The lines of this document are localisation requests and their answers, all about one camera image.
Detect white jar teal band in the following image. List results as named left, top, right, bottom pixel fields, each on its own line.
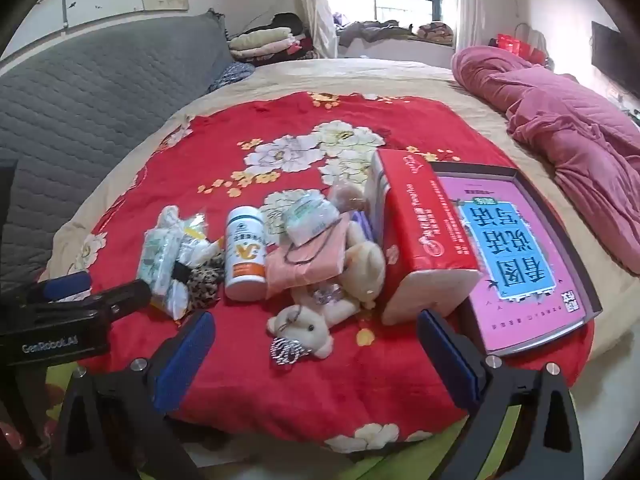
left=223, top=205, right=267, bottom=301

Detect leopard print scarf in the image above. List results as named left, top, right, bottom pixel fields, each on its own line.
left=172, top=252, right=226, bottom=318

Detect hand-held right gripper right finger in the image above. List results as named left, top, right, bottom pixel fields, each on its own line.
left=417, top=308, right=586, bottom=480

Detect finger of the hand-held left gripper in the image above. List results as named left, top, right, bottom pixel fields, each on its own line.
left=27, top=271, right=93, bottom=303
left=75, top=279, right=152, bottom=318

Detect large pink textbook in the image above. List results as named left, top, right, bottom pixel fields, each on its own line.
left=430, top=161, right=603, bottom=358

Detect blue patterned cloth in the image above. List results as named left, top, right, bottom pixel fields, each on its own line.
left=209, top=61, right=257, bottom=93

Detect grey quilted headboard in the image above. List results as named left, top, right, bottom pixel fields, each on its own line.
left=0, top=12, right=236, bottom=291

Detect pink pouch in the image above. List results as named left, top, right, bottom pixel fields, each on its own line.
left=264, top=212, right=357, bottom=300

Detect red floral blanket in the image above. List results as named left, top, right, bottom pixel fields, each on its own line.
left=75, top=91, right=596, bottom=453

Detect white window bench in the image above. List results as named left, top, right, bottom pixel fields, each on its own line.
left=337, top=35, right=456, bottom=68

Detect green floral wipes packet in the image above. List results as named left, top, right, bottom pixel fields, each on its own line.
left=137, top=205, right=191, bottom=320

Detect pink quilt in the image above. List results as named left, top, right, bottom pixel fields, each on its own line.
left=451, top=46, right=640, bottom=276

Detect white curtain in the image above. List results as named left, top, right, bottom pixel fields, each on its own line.
left=455, top=0, right=483, bottom=53
left=292, top=0, right=340, bottom=60

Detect red bags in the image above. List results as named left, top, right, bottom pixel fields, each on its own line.
left=495, top=33, right=546, bottom=66

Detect metal chair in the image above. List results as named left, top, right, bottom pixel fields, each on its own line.
left=515, top=22, right=553, bottom=68

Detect thick red book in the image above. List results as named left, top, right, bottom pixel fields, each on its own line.
left=364, top=149, right=483, bottom=326

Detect beige teddy bear purple dress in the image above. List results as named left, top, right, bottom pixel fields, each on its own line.
left=342, top=210, right=387, bottom=310

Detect pink and blue book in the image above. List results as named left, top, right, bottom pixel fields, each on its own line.
left=440, top=176, right=586, bottom=353

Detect small pale teddy bear keychain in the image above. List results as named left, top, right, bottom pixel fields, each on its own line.
left=265, top=285, right=362, bottom=372

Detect patterned folded blanket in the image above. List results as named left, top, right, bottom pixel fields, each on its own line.
left=416, top=21, right=456, bottom=42

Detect grey clothes pile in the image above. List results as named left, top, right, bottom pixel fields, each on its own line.
left=337, top=20, right=416, bottom=43

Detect clear packet yellow label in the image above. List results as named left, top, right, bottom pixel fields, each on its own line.
left=177, top=214, right=223, bottom=266

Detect fuzzy pink plush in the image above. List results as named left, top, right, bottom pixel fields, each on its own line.
left=327, top=182, right=371, bottom=216

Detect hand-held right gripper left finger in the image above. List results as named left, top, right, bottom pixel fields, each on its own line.
left=50, top=310, right=217, bottom=480

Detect lime green cloth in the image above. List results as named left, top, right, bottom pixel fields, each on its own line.
left=45, top=362, right=523, bottom=480

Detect bed with beige sheet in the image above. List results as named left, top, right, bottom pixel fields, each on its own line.
left=37, top=57, right=640, bottom=361

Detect dark cloth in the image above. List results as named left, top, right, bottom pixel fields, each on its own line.
left=250, top=12, right=313, bottom=36

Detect stack of folded blankets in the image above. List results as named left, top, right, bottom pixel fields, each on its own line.
left=229, top=26, right=313, bottom=61

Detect black wall television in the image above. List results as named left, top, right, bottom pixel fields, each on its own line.
left=591, top=21, right=640, bottom=106

